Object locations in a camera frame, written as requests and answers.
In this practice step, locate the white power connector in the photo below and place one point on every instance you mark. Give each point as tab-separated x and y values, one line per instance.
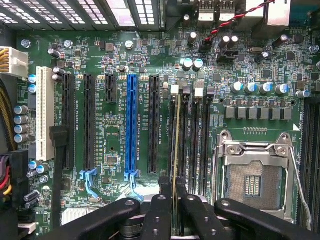
15	62

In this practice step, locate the silver USB port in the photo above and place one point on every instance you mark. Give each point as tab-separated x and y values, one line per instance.
206	11
227	11

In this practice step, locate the light blue slot clip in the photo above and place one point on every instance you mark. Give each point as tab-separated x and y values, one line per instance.
88	177
133	182

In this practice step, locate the white PCI expansion slot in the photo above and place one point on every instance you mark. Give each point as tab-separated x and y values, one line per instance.
45	112

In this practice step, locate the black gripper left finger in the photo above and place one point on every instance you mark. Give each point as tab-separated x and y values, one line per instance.
105	220

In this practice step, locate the RAM slot with black latch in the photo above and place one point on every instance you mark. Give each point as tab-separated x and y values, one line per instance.
207	140
185	135

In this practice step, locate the short black expansion slot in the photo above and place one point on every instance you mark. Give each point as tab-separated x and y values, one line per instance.
110	87

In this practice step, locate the silver network port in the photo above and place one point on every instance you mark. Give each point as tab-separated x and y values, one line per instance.
278	12

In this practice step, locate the white finned heat sink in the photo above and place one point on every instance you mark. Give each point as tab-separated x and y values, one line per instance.
73	215

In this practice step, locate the silver CPU socket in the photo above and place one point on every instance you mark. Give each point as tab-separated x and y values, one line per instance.
252	175

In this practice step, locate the green PC motherboard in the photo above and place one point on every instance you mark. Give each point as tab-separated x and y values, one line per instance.
120	120

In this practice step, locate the silver motherboard screw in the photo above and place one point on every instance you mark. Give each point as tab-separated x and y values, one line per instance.
68	44
129	44
314	48
25	43

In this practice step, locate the RAM slot with white latch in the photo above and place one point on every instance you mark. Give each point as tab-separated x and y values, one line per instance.
171	130
196	140

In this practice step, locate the long black expansion slot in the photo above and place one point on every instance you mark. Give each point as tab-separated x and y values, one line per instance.
154	120
69	107
89	120

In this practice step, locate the black RAM slot bank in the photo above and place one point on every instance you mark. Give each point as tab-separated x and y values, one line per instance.
311	150

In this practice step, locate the black fan header connector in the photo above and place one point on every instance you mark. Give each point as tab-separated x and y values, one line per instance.
228	55

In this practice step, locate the blue expansion slot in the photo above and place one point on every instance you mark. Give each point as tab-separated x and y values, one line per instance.
132	120

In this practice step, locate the silver blue capacitor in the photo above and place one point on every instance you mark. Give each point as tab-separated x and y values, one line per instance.
266	88
21	119
198	64
282	89
237	87
21	138
303	94
21	110
187	63
21	129
250	88

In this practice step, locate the black power connector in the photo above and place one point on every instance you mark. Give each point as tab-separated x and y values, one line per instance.
17	170

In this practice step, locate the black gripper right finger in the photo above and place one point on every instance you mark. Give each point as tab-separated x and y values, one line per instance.
250	220

